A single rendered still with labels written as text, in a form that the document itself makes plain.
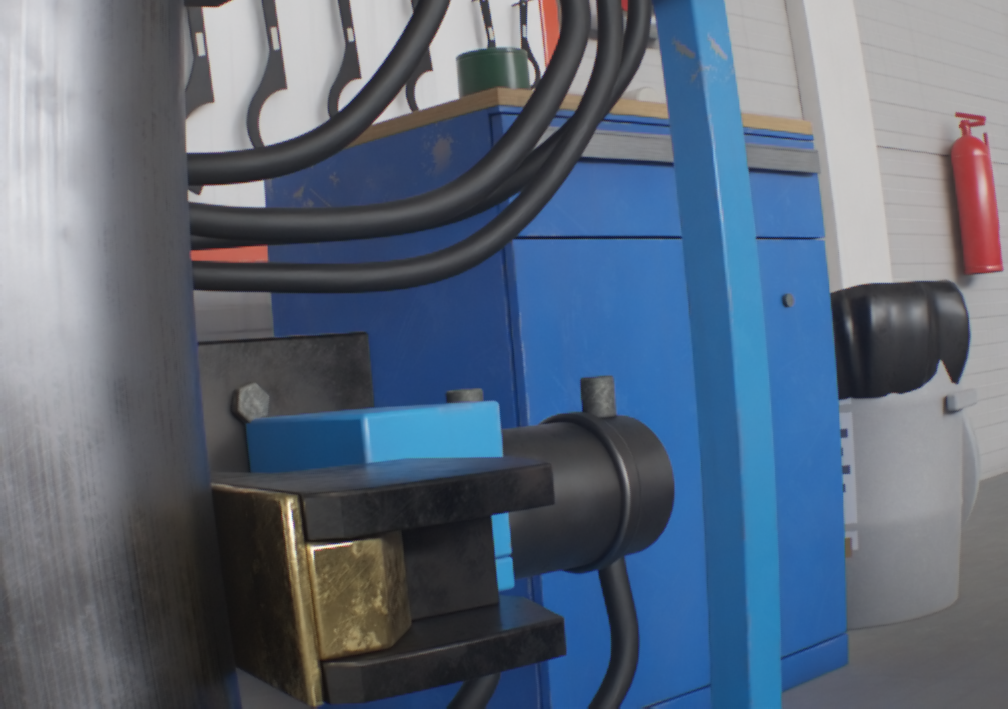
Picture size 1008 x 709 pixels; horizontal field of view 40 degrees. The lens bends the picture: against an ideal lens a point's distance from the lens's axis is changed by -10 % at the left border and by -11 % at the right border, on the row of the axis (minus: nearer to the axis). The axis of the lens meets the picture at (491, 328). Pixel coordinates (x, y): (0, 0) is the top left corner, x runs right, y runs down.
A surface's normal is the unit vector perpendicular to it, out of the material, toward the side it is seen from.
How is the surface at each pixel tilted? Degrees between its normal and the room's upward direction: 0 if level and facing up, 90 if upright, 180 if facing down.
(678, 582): 90
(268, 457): 90
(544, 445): 41
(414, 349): 90
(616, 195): 90
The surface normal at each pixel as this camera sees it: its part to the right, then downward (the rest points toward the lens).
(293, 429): -0.75, 0.05
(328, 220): 0.26, -0.10
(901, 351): -0.06, 0.15
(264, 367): 0.66, -0.07
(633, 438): 0.43, -0.72
